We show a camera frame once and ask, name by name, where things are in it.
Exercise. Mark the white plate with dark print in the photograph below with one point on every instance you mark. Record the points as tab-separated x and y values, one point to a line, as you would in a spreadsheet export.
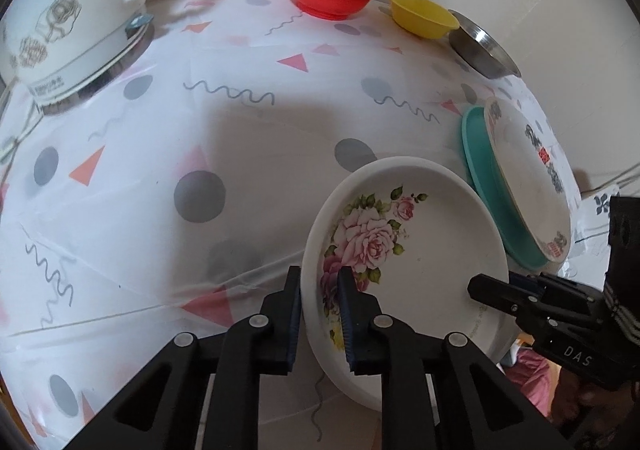
525	180

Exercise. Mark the person's right forearm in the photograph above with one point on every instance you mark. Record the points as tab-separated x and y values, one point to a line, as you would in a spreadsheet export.
622	305

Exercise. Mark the white floral cloth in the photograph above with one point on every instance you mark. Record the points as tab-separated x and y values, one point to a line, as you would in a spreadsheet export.
595	210

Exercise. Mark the white patterned tablecloth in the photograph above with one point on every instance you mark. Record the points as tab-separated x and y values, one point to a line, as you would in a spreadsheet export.
200	89

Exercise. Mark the teal plastic plate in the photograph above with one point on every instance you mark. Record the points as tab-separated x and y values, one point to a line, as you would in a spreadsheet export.
487	190

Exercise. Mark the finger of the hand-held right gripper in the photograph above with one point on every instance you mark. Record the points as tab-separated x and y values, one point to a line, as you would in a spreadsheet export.
495	295
565	287

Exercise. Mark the yellow plastic bowl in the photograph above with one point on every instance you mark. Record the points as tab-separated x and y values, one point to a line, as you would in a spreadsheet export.
420	19

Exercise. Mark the white ceramic electric kettle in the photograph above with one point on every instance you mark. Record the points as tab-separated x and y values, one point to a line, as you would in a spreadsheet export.
75	4

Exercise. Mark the pink cloth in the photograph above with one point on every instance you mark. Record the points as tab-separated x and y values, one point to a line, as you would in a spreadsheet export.
530	375

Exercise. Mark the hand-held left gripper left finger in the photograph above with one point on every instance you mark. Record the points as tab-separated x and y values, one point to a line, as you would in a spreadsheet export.
286	325

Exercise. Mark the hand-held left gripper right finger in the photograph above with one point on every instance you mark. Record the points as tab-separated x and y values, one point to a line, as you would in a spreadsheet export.
346	325

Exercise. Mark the white rose print plate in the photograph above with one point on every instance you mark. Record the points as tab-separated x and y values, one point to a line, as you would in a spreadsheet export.
425	250

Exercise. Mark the stainless steel plate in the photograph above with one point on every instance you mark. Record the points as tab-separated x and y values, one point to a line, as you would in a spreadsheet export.
477	49

